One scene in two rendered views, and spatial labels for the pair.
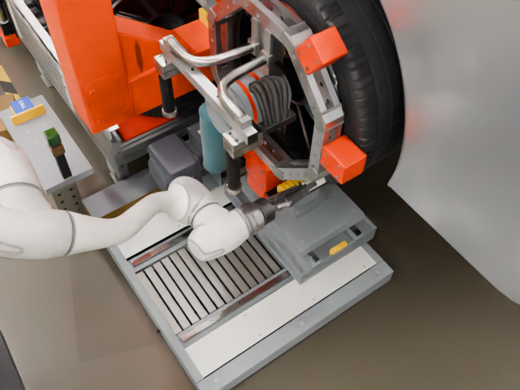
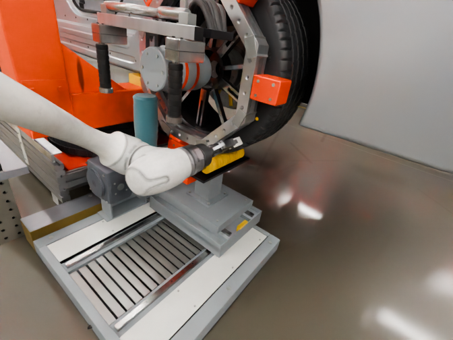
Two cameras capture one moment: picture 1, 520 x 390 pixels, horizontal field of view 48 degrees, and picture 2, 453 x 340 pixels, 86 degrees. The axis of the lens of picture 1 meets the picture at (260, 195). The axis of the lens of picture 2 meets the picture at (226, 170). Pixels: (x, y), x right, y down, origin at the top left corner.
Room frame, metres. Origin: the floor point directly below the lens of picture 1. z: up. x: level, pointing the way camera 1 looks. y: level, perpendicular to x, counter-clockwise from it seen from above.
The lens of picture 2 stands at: (0.30, 0.13, 0.97)
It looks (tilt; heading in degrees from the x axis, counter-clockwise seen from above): 28 degrees down; 340
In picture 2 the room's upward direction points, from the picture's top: 9 degrees clockwise
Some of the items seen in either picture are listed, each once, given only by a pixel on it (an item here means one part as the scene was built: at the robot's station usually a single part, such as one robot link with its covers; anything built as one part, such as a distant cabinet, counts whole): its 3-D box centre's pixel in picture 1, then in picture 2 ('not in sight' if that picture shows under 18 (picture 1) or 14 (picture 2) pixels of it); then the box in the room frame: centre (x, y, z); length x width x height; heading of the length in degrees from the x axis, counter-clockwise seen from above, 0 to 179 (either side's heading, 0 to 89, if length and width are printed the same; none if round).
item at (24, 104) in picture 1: (22, 107); not in sight; (1.50, 0.87, 0.47); 0.07 x 0.07 x 0.02; 37
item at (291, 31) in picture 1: (268, 90); (193, 69); (1.23, -0.01, 0.85); 0.54 x 0.07 x 0.54; 37
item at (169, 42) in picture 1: (210, 33); (145, 0); (1.24, 0.14, 1.03); 0.19 x 0.18 x 0.11; 127
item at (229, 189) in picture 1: (233, 169); (174, 92); (0.95, 0.07, 0.83); 0.04 x 0.04 x 0.16
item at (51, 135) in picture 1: (52, 137); not in sight; (1.21, 0.65, 0.64); 0.04 x 0.04 x 0.04; 37
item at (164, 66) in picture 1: (172, 62); (110, 34); (1.24, 0.25, 0.93); 0.09 x 0.05 x 0.05; 127
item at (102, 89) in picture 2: (166, 93); (104, 67); (1.23, 0.28, 0.83); 0.04 x 0.04 x 0.16
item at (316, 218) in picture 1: (302, 179); (209, 179); (1.33, -0.15, 0.32); 0.40 x 0.30 x 0.28; 37
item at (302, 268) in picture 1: (298, 210); (205, 208); (1.33, -0.15, 0.13); 0.50 x 0.36 x 0.10; 37
